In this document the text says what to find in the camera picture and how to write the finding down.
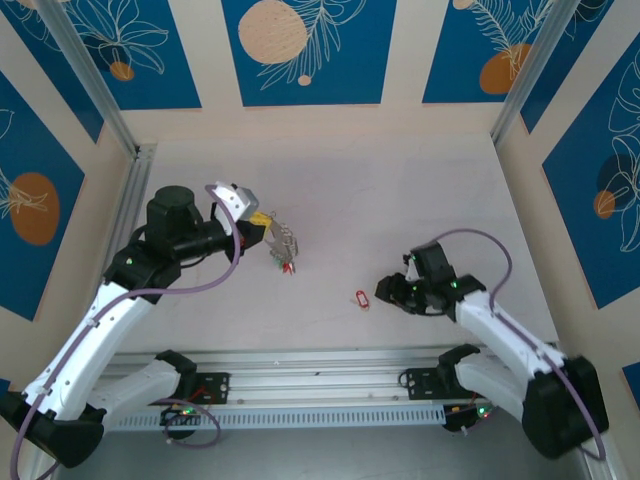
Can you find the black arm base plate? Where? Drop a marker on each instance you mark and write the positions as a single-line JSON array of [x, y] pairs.
[[217, 385], [420, 382]]

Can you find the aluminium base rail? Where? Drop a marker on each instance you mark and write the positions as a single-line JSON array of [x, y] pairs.
[[320, 380]]

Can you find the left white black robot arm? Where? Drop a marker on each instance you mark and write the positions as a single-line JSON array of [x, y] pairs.
[[90, 340]]

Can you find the blue floral wall panel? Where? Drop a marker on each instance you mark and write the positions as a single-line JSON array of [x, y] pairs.
[[562, 60], [360, 60], [165, 60], [450, 60], [575, 225], [40, 60], [30, 280], [632, 382], [3, 385]]

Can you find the red key tag with label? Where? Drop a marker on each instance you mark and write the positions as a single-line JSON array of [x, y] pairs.
[[361, 298]]

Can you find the large metal keyring plate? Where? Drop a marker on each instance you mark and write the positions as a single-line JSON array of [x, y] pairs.
[[285, 245]]

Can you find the aluminium corner post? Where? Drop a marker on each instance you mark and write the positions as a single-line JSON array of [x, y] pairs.
[[527, 75], [92, 75], [600, 470]]

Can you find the aluminium side rail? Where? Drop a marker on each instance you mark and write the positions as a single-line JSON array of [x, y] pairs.
[[135, 200]]

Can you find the circuit board with green light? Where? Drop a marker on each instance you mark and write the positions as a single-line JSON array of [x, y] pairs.
[[175, 414], [465, 415]]

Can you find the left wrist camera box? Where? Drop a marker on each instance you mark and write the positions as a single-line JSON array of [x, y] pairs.
[[235, 200]]

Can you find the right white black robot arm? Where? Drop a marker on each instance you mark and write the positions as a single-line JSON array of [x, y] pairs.
[[500, 330]]

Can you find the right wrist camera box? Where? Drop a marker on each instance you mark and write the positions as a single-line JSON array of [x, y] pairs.
[[409, 265]]

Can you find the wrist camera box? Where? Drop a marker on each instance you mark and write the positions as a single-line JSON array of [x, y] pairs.
[[409, 265], [235, 200]]

